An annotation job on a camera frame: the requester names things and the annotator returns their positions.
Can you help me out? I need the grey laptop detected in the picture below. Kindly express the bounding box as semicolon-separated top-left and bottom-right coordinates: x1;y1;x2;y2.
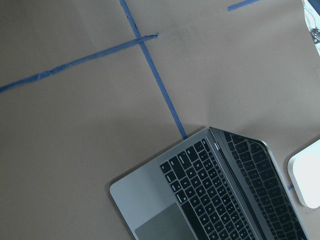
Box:
109;127;308;240

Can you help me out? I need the white desk lamp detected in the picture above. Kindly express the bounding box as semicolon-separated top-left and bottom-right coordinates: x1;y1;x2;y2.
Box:
287;140;320;209

